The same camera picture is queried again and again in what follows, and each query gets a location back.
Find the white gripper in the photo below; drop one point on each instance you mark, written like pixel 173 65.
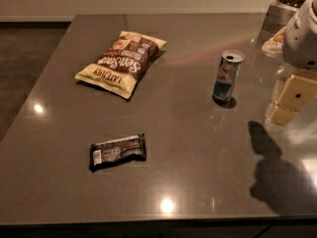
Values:
pixel 301 42

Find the silver blue redbull can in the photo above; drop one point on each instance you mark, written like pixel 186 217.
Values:
pixel 227 74

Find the black rxbar chocolate bar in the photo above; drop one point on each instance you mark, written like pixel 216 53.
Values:
pixel 117 152

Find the snack packet at table edge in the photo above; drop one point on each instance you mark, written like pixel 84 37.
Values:
pixel 273 46

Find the yellow brown chip bag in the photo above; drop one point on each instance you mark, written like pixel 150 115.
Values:
pixel 121 68

